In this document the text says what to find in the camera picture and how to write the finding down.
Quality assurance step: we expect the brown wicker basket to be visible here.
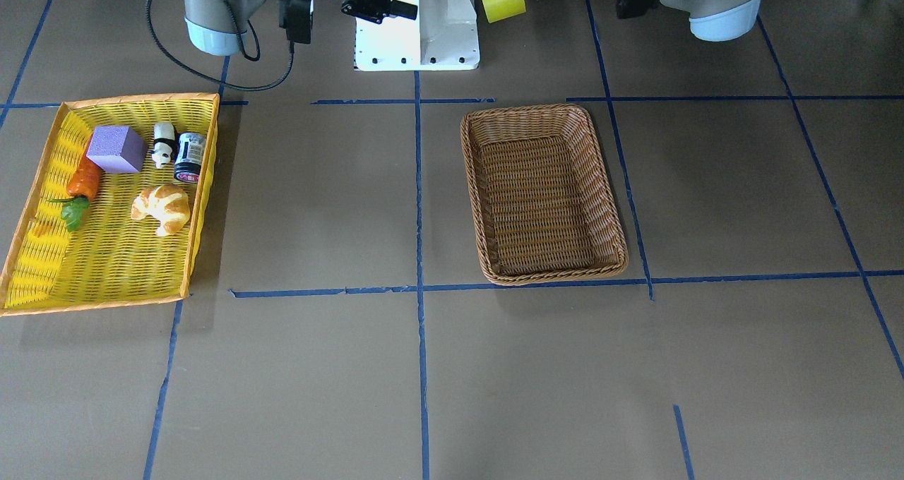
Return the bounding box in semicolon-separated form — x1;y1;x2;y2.
460;103;629;286

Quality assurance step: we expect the yellow woven plastic basket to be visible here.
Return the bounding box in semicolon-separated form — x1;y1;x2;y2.
2;92;220;316

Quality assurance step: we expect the toy croissant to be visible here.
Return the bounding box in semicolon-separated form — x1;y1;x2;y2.
130;184;191;236

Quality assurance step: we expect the purple foam cube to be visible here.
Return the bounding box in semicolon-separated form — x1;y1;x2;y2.
86;125;148;174

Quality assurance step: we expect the toy carrot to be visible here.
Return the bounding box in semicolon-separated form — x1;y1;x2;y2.
45;152;103;233

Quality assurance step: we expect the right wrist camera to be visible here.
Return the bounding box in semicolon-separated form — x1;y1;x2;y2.
280;0;314;44

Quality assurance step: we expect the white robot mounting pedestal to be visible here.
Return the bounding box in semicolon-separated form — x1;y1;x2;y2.
355;0;480;72

